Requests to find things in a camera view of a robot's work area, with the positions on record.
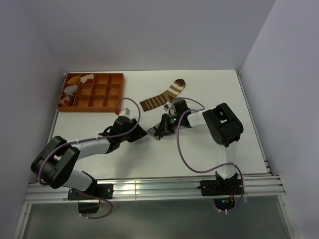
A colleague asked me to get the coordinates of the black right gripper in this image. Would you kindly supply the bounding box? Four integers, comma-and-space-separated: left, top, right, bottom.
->
155, 113, 182, 136

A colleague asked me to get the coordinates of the grey sock with black stripes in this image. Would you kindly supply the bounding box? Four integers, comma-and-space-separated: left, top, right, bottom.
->
147, 126, 158, 136

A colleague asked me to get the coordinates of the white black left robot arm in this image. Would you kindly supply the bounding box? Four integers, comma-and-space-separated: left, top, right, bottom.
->
30, 116, 147, 199

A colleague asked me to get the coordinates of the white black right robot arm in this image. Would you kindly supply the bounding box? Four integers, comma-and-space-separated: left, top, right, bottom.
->
147, 97, 244, 194

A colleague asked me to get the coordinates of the brown striped sock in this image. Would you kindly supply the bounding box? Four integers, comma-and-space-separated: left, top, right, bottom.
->
140, 79, 185, 112

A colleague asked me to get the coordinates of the orange wooden compartment tray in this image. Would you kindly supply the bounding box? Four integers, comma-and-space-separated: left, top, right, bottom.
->
57, 73, 124, 113

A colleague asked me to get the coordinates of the white maroon rolled sock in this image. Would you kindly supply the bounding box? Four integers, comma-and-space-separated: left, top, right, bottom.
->
80, 74, 95, 84

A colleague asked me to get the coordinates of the orange white rolled sock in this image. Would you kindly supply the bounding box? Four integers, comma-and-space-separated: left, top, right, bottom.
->
59, 95, 75, 107

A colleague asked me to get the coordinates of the yellow rolled sock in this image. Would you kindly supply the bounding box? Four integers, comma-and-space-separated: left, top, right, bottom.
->
66, 75, 81, 84

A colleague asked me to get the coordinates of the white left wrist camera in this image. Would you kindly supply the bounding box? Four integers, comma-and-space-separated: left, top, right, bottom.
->
119, 108, 131, 118

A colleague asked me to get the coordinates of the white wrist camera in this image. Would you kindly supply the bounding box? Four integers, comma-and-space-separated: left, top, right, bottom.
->
119, 108, 131, 118
163, 102, 171, 113

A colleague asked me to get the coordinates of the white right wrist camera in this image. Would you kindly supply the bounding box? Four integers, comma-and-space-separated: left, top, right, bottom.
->
163, 102, 171, 113

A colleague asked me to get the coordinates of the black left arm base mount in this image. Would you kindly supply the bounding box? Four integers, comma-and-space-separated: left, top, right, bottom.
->
67, 184, 114, 219

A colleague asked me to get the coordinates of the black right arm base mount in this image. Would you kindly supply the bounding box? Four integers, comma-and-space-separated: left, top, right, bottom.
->
197, 173, 244, 212

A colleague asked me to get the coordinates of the aluminium table edge rail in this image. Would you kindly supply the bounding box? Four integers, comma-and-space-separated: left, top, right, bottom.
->
236, 70, 272, 174

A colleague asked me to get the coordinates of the aluminium front frame rail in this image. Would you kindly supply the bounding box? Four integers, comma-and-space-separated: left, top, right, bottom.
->
23, 175, 285, 204

